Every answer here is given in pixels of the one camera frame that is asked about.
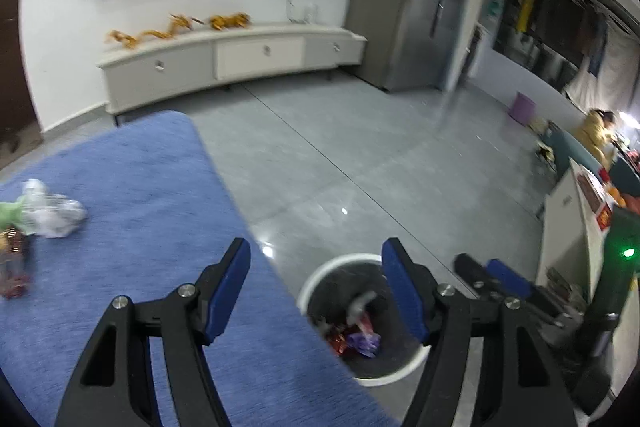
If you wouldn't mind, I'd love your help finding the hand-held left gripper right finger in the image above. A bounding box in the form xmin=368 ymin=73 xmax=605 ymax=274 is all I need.
xmin=381 ymin=237 xmax=578 ymax=427

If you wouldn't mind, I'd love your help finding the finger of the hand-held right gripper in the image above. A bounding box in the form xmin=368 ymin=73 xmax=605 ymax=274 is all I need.
xmin=454 ymin=253 xmax=501 ymax=303
xmin=487 ymin=259 xmax=571 ymax=323

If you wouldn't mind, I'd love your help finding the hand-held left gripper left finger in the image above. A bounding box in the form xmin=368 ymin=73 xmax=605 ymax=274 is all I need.
xmin=54 ymin=237 xmax=252 ymax=427

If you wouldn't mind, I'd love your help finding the grey wrapper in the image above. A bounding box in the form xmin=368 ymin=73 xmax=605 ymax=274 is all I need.
xmin=345 ymin=291 xmax=379 ymax=324

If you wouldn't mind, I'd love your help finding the purple wrapper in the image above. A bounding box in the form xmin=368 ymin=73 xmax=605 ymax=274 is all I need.
xmin=350 ymin=328 xmax=382 ymax=359

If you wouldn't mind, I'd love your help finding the red gold wrapper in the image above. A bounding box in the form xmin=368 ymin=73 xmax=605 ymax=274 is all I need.
xmin=326 ymin=324 xmax=352 ymax=356

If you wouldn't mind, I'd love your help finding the round white trash bin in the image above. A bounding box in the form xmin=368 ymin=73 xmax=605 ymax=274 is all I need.
xmin=297 ymin=253 xmax=431 ymax=387

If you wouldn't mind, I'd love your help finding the white side table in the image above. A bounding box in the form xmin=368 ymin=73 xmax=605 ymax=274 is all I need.
xmin=537 ymin=157 xmax=616 ymax=308

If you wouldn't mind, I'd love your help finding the red box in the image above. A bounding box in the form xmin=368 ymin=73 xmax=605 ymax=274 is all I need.
xmin=575 ymin=172 xmax=614 ymax=230

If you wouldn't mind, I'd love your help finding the blue fluffy blanket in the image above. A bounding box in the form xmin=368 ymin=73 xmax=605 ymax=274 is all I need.
xmin=0 ymin=111 xmax=401 ymax=427

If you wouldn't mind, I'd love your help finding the teal chair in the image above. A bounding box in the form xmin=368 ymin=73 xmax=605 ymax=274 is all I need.
xmin=545 ymin=127 xmax=601 ymax=174

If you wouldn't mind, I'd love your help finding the purple plastic bucket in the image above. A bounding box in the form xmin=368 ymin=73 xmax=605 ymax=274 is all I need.
xmin=507 ymin=92 xmax=538 ymax=126

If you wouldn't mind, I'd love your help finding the white crumpled plastic bag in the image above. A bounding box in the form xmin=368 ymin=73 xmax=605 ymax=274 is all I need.
xmin=21 ymin=179 xmax=89 ymax=239

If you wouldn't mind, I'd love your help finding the red white snack packet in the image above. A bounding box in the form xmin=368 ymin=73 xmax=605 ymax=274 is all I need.
xmin=0 ymin=252 xmax=32 ymax=301

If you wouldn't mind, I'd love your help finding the white hanging cloth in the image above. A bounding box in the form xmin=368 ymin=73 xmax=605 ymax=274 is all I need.
xmin=567 ymin=22 xmax=637 ymax=118

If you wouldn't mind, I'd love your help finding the brown snack wrapper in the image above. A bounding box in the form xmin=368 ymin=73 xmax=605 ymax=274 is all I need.
xmin=0 ymin=229 xmax=27 ymax=258

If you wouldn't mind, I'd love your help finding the green crumpled wrapper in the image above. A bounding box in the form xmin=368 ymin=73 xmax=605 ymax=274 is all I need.
xmin=0 ymin=201 xmax=27 ymax=229

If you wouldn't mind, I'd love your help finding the white television cabinet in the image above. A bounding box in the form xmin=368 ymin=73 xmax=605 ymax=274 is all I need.
xmin=96 ymin=23 xmax=367 ymax=115

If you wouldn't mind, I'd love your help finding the golden dragon figurine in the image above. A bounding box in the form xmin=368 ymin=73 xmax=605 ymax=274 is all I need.
xmin=105 ymin=13 xmax=203 ymax=50

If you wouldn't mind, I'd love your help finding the golden tiger figurine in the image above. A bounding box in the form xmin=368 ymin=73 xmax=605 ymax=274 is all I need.
xmin=209 ymin=13 xmax=252 ymax=32

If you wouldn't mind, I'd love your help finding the yellow hanging garment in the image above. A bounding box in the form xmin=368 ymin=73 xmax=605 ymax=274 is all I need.
xmin=517 ymin=0 xmax=536 ymax=32

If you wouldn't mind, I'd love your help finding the brown entrance door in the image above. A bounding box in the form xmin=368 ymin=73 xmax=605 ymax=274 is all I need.
xmin=0 ymin=0 xmax=43 ymax=142

